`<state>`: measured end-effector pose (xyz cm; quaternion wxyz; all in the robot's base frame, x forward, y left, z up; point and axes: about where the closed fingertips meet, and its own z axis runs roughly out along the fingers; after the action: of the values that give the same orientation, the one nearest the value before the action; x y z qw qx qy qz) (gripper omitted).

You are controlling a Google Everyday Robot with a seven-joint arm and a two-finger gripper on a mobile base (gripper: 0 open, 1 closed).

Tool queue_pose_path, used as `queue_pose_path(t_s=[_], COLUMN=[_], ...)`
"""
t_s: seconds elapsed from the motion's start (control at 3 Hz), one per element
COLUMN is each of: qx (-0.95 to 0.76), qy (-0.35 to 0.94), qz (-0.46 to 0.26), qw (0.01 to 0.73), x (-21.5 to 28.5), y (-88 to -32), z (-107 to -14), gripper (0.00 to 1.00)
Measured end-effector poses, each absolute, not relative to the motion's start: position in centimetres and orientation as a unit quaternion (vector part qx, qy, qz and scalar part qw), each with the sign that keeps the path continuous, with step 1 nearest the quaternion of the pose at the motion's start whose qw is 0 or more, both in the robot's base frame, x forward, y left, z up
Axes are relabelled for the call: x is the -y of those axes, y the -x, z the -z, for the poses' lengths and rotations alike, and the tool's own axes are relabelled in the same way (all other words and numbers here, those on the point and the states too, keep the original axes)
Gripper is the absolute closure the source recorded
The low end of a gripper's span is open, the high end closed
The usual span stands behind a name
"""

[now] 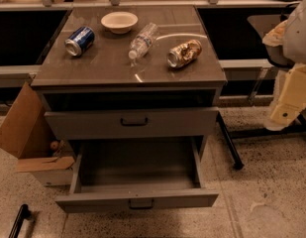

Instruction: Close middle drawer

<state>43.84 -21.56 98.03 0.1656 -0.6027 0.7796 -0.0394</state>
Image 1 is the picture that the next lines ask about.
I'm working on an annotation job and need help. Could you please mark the grey drawer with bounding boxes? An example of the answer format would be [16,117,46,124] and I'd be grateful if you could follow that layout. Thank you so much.
[45,107,218,140]
[55,137,218,213]

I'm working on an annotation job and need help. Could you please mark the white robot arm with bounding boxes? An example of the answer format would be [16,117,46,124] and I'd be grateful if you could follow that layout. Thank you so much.
[262,0,306,131]

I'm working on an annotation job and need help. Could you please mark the grey drawer cabinet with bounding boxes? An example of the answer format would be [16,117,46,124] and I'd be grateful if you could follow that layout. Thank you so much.
[30,5,228,214]

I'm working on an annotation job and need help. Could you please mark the black side table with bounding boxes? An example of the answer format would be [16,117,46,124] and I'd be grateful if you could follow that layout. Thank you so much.
[217,13,306,171]

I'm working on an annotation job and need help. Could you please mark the gold crumpled can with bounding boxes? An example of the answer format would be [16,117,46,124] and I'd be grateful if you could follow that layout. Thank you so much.
[166,40,202,68]

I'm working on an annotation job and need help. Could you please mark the clear plastic water bottle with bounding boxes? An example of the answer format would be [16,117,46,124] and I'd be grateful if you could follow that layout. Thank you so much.
[129,23,158,60]

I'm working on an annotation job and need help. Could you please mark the white paper bowl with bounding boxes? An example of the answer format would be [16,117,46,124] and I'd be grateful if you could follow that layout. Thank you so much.
[101,12,138,35]

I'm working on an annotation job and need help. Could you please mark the blue soda can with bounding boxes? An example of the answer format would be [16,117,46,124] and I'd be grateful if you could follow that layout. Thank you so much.
[64,26,95,57]

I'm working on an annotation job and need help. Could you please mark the small round brown object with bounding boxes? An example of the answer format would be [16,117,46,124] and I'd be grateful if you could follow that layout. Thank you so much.
[50,141,59,151]

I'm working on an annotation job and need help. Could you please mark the brown cardboard box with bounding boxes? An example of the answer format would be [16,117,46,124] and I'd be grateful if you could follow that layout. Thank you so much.
[0,83,75,186]

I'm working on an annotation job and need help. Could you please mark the black bar on floor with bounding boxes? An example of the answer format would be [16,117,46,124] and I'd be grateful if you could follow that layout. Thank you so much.
[8,204,32,238]

